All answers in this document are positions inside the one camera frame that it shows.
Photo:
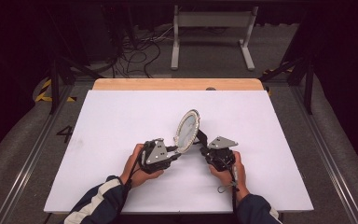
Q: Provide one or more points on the white metal frame stand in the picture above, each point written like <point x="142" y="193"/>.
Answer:
<point x="213" y="19"/>

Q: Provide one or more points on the yellow and black floor tape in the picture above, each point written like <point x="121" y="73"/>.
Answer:
<point x="45" y="93"/>
<point x="273" y="71"/>

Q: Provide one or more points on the person's right hand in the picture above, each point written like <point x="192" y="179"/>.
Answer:
<point x="237" y="179"/>

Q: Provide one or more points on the person's left hand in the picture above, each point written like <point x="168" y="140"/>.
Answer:
<point x="133" y="172"/>

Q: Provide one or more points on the black metal stand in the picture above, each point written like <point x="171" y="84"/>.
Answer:
<point x="308" y="84"/>
<point x="55" y="84"/>

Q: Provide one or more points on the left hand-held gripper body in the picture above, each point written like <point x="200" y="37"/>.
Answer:
<point x="156" y="154"/>

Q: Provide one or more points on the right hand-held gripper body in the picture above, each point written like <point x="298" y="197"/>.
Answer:
<point x="220" y="155"/>

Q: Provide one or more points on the wooden table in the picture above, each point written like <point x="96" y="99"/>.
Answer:
<point x="167" y="84"/>

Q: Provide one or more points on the white board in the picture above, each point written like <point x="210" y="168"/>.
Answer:
<point x="121" y="109"/>

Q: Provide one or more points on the aluminium floor rail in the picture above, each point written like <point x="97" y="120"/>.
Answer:
<point x="329" y="155"/>
<point x="28" y="165"/>

